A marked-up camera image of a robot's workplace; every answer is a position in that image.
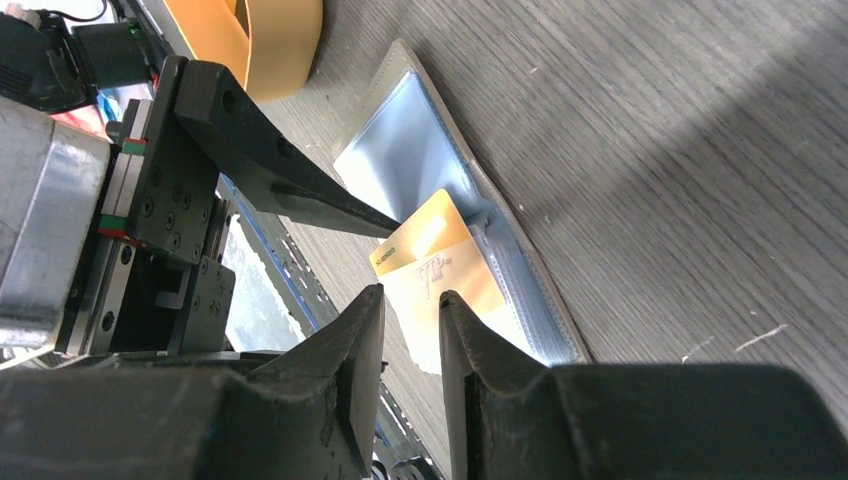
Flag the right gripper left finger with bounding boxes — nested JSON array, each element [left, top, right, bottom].
[[1, 284, 385, 479]]

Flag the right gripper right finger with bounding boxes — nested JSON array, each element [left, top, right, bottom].
[[439, 291, 847, 479]]

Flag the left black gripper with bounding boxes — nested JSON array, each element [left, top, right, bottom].
[[1, 57, 400, 360]]

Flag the orange oval tray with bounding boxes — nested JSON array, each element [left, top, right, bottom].
[[165, 0, 324, 103]]

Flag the grey card holder wallet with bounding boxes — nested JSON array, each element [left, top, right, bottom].
[[334, 40, 590, 365]]

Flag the gold credit card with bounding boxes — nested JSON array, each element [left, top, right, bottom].
[[369, 189, 532, 375]]

